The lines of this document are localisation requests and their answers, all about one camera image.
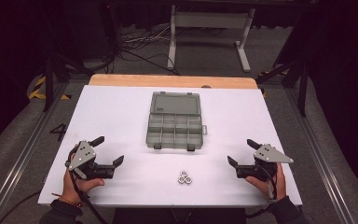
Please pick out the white metal stand frame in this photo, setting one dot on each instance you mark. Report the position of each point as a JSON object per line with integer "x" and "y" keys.
{"x": 209, "y": 20}

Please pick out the person's left hand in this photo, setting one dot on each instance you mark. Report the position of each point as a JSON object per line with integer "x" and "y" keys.
{"x": 73, "y": 188}

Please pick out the grey plastic organizer box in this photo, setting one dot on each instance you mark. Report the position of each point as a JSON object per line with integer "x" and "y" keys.
{"x": 174, "y": 104}

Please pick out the aluminium floor rail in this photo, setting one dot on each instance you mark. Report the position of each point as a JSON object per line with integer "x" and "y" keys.
{"x": 320, "y": 158}
{"x": 21, "y": 158}

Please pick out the silver hex nut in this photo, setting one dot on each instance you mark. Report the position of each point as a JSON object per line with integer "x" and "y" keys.
{"x": 188, "y": 180}
{"x": 181, "y": 179}
{"x": 183, "y": 173}

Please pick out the black tripod stand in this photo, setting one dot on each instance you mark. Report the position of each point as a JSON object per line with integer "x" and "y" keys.
{"x": 303, "y": 84}
{"x": 49, "y": 81}

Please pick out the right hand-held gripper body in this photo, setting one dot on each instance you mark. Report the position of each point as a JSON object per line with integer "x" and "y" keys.
{"x": 270, "y": 155}

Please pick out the person's right hand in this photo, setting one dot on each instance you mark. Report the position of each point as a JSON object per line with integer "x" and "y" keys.
{"x": 276, "y": 188}

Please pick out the yellow black floor tape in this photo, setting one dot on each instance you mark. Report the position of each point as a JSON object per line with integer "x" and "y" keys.
{"x": 38, "y": 90}

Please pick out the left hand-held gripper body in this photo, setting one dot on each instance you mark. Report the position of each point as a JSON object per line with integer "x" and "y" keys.
{"x": 85, "y": 155}

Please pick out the white table cover sheet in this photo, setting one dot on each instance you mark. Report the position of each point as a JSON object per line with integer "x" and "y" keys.
{"x": 121, "y": 124}

